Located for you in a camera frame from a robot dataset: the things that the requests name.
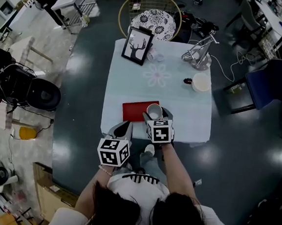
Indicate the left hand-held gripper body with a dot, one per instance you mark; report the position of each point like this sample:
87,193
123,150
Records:
113,152

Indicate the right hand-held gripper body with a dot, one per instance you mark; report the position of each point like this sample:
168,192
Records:
160,133

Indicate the white cup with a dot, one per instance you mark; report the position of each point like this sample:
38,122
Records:
154,112

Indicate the red tray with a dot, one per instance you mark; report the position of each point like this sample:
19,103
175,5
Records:
133,111

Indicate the person's right forearm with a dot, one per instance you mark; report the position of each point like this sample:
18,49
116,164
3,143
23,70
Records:
175,169

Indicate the person's left forearm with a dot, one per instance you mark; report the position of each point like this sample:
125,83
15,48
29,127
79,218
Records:
90,191

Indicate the table with pale blue tablecloth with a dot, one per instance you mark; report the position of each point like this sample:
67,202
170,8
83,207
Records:
185,108

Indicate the person's white shoe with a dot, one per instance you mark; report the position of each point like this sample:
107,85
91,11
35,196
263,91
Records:
150,150

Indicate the person's blue jeans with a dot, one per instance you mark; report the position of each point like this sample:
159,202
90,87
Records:
151,165

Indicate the person's white shirt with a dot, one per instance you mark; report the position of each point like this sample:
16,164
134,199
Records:
139,191

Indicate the small white bowl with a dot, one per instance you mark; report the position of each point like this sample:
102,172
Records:
160,58

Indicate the clear glass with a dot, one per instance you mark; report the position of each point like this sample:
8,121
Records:
152,54

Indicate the silver desk lamp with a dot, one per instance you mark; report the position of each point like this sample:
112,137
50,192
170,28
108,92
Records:
200,56

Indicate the plastic drink bottle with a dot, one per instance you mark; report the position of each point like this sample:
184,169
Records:
236,88

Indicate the brown cardboard box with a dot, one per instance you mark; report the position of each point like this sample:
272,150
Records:
50,192

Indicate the yellow plastic object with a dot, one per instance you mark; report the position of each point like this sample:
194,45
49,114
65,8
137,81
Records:
27,134

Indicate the blue padded chair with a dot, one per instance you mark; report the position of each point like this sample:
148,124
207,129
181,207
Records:
271,84

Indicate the black backpack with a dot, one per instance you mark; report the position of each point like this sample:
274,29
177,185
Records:
14,83

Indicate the grey chair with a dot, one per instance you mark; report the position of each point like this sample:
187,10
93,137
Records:
247,18

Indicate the black bags pile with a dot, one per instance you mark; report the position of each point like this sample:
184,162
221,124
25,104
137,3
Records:
269,218

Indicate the long white desk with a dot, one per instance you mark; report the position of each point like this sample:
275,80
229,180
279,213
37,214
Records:
279,21

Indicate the black antler picture frame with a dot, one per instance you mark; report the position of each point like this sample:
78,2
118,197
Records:
137,46

